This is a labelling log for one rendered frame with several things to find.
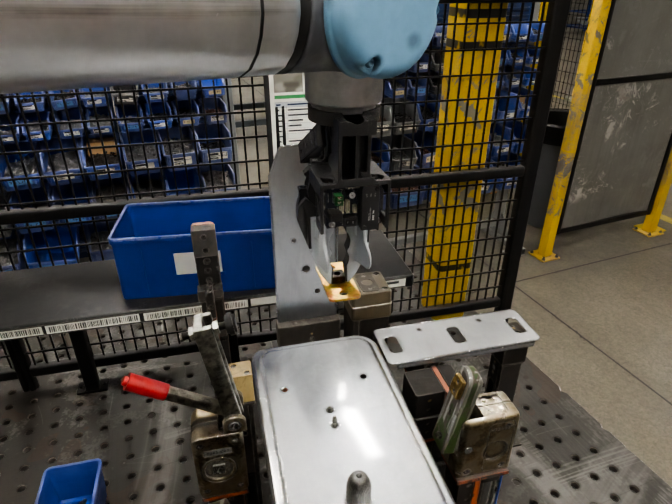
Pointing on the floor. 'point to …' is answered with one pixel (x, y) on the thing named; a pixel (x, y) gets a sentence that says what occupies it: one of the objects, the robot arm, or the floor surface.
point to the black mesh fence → (550, 53)
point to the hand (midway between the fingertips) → (337, 268)
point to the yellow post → (461, 143)
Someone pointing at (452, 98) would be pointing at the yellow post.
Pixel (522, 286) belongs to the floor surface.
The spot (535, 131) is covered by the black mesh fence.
